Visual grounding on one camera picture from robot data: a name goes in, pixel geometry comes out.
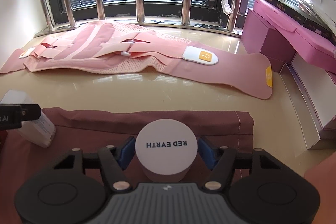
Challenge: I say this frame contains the white translucent cotton box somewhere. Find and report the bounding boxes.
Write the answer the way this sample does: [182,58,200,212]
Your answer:
[1,90,56,148]

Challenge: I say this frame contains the pink round cosmetic jar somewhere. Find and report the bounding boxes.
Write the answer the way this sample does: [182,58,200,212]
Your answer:
[135,119,198,182]

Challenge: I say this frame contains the maroon denim garment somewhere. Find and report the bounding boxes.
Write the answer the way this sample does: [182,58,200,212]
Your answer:
[1,107,254,223]

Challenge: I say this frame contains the metal window railing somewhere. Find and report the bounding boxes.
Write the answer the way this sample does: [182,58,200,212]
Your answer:
[39,0,248,37]

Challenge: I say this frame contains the pink waist support belt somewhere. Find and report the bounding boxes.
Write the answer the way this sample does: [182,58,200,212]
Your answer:
[1,21,272,100]

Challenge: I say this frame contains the white open box tray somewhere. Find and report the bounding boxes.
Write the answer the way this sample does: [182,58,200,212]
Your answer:
[280,55,335,149]

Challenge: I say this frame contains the pink gift box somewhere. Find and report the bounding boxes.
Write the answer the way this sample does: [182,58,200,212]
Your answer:
[241,0,335,73]

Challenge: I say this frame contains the black flat box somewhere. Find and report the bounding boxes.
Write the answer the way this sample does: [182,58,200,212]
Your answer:
[264,0,335,46]

